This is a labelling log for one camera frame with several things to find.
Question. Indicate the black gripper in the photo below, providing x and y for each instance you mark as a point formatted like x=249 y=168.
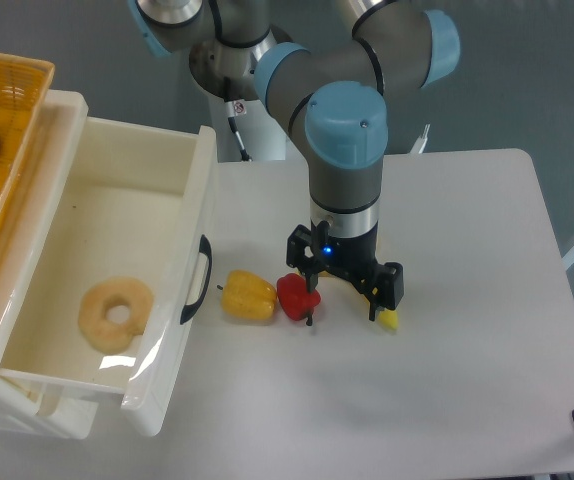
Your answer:
x=312 y=251

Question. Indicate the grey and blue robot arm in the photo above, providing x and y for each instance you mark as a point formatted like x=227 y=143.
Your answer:
x=332 y=107

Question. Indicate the white drawer cabinet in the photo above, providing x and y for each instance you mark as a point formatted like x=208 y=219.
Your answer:
x=34 y=408

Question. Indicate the red bell pepper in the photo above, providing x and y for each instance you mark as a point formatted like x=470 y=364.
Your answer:
x=296 y=301

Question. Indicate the yellow banana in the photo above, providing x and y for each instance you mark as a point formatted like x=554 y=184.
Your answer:
x=386 y=318

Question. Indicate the yellow bell pepper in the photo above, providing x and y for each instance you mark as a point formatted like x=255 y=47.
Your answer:
x=247 y=296

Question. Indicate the beige donut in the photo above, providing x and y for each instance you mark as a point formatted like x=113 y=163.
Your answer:
x=113 y=312

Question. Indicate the black top drawer handle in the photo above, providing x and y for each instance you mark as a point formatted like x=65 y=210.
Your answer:
x=200 y=281

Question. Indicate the white bracket behind table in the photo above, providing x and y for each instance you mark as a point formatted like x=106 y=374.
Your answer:
x=421 y=142

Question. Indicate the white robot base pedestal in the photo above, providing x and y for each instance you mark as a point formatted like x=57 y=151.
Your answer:
x=247 y=125

